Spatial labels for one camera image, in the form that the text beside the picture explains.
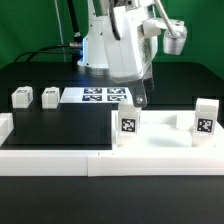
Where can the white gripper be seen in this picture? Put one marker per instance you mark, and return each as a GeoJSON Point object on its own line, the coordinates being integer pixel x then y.
{"type": "Point", "coordinates": [129, 57]}

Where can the white square tabletop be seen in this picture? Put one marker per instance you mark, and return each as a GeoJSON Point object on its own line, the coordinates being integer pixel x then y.
{"type": "Point", "coordinates": [162, 129]}

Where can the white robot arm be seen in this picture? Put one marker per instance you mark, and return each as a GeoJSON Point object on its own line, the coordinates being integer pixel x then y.
{"type": "Point", "coordinates": [94, 60]}

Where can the white sheet with tags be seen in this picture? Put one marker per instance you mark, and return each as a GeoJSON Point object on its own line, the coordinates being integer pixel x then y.
{"type": "Point", "coordinates": [95, 95]}

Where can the white U-shaped fence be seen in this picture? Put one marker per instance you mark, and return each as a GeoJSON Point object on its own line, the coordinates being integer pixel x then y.
{"type": "Point", "coordinates": [113, 162]}

